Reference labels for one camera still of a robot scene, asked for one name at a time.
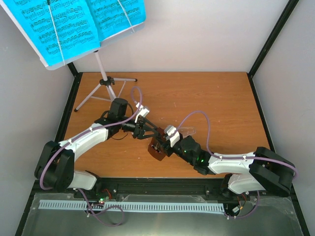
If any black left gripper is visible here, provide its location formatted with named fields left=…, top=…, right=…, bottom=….
left=119, top=117, right=158, bottom=140

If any brown wooden metronome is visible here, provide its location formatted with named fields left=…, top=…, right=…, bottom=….
left=148, top=127, right=166, bottom=161

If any clear plastic metronome cover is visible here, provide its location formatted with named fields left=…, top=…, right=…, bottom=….
left=178, top=126, right=196, bottom=138

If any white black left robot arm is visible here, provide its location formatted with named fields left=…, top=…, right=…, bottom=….
left=34, top=98, right=157, bottom=198

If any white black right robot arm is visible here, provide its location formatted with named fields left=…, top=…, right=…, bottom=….
left=151, top=136, right=296, bottom=197

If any white tripod music stand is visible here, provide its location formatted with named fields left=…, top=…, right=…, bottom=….
left=74, top=50, right=138, bottom=112

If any blue sheet music book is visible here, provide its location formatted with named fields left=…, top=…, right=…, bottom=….
left=0, top=0, right=146, bottom=70

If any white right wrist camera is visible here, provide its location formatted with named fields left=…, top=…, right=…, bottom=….
left=164, top=125, right=180, bottom=148

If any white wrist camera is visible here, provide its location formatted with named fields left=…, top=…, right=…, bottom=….
left=164, top=125, right=180, bottom=148
left=135, top=105, right=150, bottom=123

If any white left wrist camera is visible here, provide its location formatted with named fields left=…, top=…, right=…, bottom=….
left=135, top=105, right=150, bottom=123

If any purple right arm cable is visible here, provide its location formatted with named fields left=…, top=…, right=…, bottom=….
left=174, top=111, right=300, bottom=181

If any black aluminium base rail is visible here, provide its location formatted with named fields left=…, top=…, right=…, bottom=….
left=31, top=176, right=295, bottom=204

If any black frame post left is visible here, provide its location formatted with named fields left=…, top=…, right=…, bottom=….
left=15, top=62, right=83, bottom=236

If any black frame post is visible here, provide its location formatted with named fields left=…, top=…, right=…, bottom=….
left=15, top=62, right=83, bottom=236
left=248, top=0, right=301, bottom=76

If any light blue slotted cable duct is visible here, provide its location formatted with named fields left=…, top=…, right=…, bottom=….
left=38, top=200, right=224, bottom=214

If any black frame post right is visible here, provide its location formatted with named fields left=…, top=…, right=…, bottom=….
left=248, top=0, right=301, bottom=76

